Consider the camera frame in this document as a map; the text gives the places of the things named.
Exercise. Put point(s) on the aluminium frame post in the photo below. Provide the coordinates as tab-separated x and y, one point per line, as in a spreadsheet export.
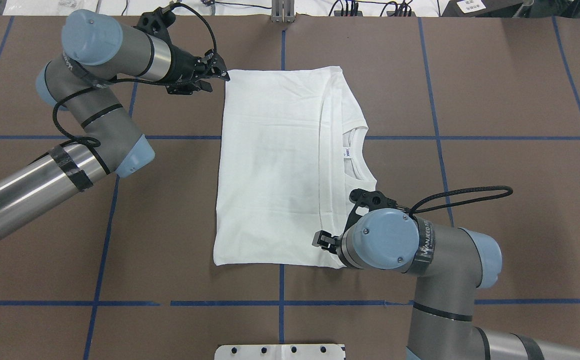
283	11

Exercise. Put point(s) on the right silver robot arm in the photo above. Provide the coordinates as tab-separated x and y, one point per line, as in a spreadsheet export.
450	265

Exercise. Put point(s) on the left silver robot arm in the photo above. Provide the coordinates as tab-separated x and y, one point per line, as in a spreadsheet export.
101	137

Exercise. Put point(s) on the white printed t-shirt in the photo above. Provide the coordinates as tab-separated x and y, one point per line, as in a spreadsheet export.
291	152

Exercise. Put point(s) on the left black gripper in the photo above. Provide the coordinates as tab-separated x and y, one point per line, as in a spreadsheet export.
183	64

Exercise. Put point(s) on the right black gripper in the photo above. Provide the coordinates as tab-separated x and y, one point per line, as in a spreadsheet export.
324	240

